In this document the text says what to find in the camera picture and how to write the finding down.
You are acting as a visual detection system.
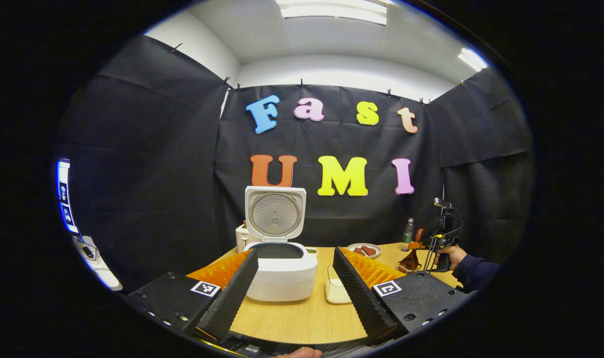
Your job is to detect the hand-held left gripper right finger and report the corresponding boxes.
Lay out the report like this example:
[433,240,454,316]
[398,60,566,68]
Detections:
[333,246,474,345]

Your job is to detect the metal wire chopstick holder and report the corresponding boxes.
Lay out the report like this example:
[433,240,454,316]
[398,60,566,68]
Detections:
[396,251,424,275]

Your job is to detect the large ceiling light panel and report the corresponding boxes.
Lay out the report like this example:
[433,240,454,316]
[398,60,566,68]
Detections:
[275,0,388,26]

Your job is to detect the white round plate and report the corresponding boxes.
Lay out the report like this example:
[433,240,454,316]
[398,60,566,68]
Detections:
[347,243,382,259]

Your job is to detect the brown wooden spoon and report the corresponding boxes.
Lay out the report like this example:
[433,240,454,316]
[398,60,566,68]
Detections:
[399,228,426,273]

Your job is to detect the wall poster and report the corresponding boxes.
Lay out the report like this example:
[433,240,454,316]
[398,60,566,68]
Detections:
[57,158,80,234]

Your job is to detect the white object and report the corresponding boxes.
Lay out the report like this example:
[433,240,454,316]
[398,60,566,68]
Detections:
[73,236,123,291]

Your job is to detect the narrow ceiling light panel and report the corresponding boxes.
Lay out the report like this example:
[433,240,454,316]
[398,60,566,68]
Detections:
[457,47,489,73]

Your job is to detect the white rice cooker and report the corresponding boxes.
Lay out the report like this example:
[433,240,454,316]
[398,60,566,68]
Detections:
[244,186,318,302]

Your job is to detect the black backdrop cloth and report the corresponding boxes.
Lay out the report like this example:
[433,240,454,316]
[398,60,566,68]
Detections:
[53,35,535,294]

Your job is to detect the green label plastic bottle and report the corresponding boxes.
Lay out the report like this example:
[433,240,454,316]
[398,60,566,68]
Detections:
[401,217,415,252]

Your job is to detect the clear box of rice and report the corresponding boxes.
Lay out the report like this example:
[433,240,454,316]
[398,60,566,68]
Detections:
[325,264,355,305]

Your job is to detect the white toaster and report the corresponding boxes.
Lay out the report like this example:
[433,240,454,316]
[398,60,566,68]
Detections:
[235,223,250,254]

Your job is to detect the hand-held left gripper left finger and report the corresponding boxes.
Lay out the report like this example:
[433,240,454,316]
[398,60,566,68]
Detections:
[125,249,260,343]

